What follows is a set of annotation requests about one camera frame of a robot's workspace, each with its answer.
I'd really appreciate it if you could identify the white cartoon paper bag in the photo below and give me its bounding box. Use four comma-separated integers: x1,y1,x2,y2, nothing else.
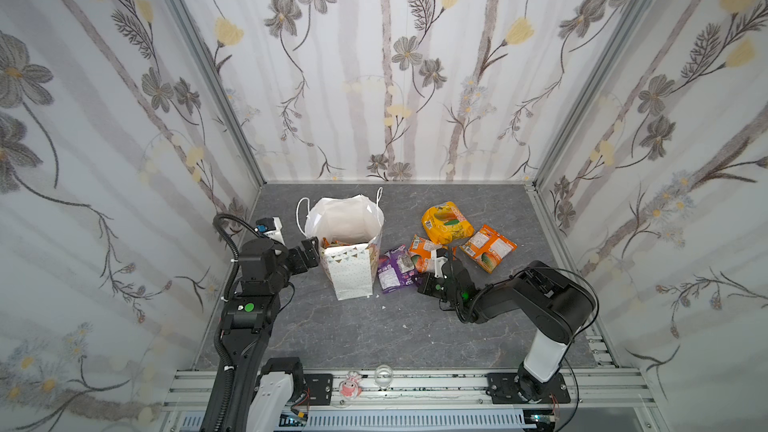
295,188,385,301

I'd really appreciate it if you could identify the orange chips pack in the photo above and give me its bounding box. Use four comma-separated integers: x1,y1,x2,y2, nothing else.
408,235,443,273

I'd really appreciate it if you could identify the orange white snack pack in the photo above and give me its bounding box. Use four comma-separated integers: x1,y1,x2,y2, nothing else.
460,225,518,274

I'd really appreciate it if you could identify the purple snack pack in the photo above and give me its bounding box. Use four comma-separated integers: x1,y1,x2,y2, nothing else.
377,245,418,293

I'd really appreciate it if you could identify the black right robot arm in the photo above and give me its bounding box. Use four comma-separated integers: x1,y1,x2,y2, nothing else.
416,259,599,405

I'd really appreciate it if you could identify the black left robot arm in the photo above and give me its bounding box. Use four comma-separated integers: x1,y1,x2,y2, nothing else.
200,213,320,431

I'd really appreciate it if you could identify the yellow mango snack bag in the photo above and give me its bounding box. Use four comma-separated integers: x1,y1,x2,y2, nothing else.
421,201,475,245

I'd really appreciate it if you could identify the clear plastic ball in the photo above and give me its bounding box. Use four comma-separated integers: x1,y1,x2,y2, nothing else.
374,364,393,389

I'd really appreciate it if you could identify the pink toy figure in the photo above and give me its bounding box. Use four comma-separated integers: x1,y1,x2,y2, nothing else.
339,371,362,400

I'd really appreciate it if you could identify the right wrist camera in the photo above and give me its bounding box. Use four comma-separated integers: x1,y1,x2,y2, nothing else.
430,248,450,279

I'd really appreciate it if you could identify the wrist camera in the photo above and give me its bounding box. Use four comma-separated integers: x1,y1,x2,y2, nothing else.
254,217,285,245
430,248,450,279

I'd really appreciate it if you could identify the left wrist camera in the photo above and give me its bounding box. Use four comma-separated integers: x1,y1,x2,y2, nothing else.
254,217,285,245

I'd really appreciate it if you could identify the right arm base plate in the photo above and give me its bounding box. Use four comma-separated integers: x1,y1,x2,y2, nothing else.
486,372,572,405

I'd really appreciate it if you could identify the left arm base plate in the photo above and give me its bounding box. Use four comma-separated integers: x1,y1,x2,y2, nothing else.
292,373,334,407

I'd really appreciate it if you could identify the white vented cable duct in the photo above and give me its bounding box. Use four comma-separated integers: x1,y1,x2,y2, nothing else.
178,410,538,432

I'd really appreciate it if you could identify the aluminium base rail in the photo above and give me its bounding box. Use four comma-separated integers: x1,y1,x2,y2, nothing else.
161,368,657,412

